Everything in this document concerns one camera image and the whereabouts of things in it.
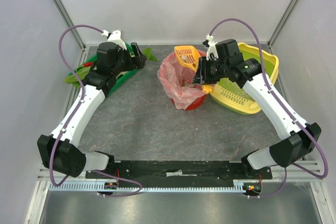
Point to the red mesh waste basket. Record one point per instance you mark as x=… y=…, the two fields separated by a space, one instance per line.
x=189 y=103

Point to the red chili pepper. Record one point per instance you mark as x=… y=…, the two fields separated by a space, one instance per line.
x=87 y=64

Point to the cat litter granules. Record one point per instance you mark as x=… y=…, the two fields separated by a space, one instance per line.
x=190 y=85

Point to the green plastic tray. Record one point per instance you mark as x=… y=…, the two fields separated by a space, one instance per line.
x=120 y=79

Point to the slotted cable duct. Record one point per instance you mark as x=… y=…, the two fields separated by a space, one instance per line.
x=105 y=187

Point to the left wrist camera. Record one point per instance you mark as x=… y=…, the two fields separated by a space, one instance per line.
x=115 y=37

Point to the yellow green litter box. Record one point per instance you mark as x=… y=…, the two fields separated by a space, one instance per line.
x=231 y=96

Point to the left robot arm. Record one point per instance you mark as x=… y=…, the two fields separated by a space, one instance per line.
x=59 y=150

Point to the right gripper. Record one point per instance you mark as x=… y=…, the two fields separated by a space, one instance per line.
x=202 y=71

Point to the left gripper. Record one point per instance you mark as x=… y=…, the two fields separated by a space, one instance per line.
x=134 y=56

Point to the white radish with leaves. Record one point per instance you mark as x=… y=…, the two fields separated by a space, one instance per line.
x=149 y=54

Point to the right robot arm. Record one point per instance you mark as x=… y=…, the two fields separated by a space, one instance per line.
x=297 y=136

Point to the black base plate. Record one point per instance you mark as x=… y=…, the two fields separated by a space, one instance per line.
x=165 y=173

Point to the orange litter scoop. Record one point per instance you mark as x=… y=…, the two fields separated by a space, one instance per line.
x=188 y=56

